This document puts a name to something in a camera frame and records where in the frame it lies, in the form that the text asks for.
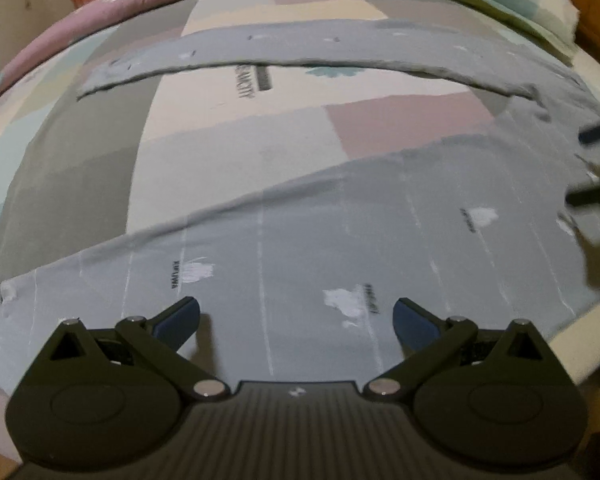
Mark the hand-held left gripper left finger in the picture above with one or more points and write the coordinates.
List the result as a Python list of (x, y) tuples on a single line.
[(180, 323)]

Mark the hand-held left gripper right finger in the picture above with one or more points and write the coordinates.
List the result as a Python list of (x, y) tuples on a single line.
[(415, 328)]

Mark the grey striped pants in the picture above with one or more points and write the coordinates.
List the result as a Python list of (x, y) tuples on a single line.
[(330, 240)]

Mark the checked bed sheet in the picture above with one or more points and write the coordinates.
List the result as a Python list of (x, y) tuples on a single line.
[(230, 130)]

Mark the purple floral quilt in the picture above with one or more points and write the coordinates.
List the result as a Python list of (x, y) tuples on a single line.
[(80, 25)]

